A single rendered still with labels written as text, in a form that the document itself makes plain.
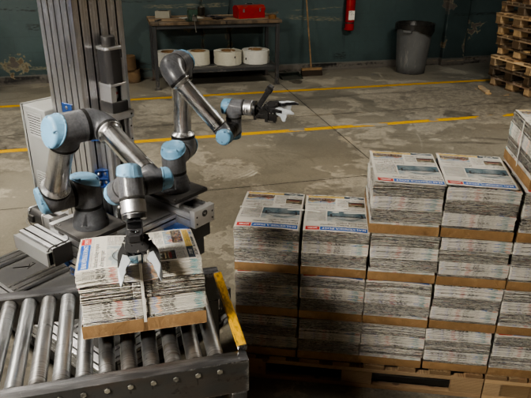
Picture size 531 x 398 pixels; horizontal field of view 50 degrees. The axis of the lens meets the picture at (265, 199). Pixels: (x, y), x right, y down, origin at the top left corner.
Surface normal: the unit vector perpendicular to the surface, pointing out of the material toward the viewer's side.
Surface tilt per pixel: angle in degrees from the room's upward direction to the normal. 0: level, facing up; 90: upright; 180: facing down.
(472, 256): 90
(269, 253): 90
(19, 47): 90
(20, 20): 90
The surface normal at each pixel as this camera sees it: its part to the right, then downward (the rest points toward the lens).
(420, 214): -0.11, 0.42
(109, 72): 0.11, 0.42
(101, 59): -0.62, 0.33
